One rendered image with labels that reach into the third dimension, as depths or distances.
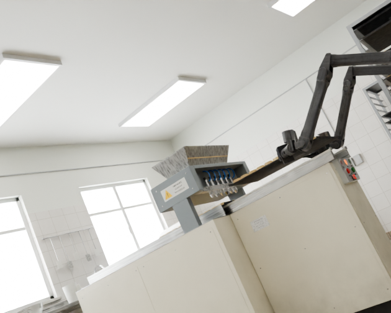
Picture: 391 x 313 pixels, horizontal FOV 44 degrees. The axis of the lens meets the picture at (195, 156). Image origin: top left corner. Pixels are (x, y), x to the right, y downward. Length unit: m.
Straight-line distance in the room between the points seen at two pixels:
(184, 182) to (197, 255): 0.43
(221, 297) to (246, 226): 0.43
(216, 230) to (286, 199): 0.43
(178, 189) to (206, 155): 0.38
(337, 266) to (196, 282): 0.81
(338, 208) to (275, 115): 5.00
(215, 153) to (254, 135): 4.52
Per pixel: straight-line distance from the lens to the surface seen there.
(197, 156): 3.04
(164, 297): 3.07
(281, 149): 2.64
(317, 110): 2.55
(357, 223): 2.65
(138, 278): 3.17
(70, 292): 5.40
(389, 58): 2.53
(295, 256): 2.79
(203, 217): 2.97
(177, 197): 2.88
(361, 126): 7.08
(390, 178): 7.02
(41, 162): 6.61
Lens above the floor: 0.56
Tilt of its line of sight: 13 degrees up
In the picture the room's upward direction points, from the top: 25 degrees counter-clockwise
